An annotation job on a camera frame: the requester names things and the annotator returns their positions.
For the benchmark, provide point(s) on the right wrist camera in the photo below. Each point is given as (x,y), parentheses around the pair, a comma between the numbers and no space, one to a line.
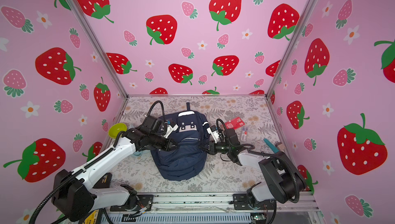
(215,135)

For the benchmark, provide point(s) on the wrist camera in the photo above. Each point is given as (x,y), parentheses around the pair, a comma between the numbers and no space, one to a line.
(215,135)
(171,127)

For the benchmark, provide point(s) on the green lid clear jar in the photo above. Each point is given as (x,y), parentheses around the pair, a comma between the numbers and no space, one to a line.
(116,129)

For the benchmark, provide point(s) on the red small card pack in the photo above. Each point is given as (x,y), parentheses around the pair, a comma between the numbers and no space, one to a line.
(235,123)

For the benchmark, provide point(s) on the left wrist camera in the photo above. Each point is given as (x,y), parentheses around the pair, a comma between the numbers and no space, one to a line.
(171,127)

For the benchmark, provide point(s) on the navy blue student backpack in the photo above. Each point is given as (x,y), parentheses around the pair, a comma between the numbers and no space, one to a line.
(192,138)

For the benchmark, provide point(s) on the teal pen case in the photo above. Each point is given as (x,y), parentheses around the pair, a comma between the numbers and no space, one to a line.
(271,146)

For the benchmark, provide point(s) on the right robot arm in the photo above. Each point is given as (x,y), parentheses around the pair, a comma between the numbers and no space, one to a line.
(282,181)

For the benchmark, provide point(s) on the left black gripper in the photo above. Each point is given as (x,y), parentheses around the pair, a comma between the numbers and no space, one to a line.
(169,147)

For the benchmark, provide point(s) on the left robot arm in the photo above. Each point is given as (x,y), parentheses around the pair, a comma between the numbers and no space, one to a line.
(74,193)

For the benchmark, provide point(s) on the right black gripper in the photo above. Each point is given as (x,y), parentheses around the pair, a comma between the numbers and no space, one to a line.
(211,148)

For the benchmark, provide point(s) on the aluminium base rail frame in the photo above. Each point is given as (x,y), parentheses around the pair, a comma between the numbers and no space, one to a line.
(212,208)

